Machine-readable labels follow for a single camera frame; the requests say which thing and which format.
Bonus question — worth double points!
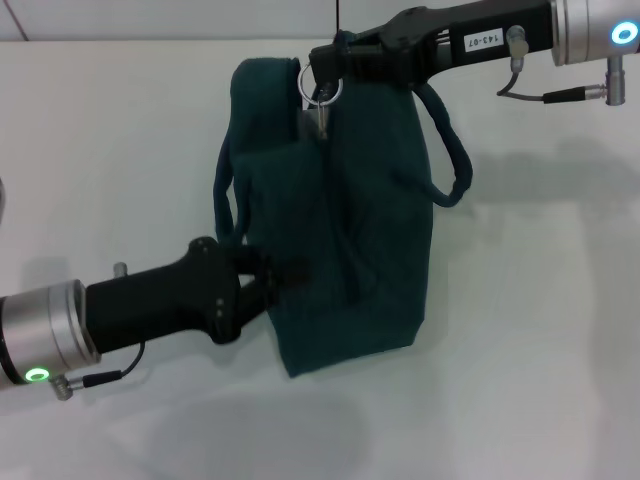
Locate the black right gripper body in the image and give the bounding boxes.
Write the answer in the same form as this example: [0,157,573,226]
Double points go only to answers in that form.
[348,0,557,92]

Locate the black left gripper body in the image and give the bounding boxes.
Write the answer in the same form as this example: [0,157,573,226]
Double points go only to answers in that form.
[83,236,252,357]

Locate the dark teal lunch bag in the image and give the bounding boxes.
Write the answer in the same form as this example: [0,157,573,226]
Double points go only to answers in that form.
[211,29,475,382]

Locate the left gripper cable with plug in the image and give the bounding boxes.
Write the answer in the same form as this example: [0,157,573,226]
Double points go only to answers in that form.
[48,341,147,402]

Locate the gripper cable with plug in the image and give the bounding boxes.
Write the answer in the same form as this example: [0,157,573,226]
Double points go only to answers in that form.
[496,23,630,107]
[48,341,147,402]

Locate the right gripper cable with plug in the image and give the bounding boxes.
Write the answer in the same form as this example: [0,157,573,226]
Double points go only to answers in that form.
[496,23,630,107]

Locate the thin pink wall cable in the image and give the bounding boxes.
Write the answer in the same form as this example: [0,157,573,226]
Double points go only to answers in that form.
[9,0,26,42]

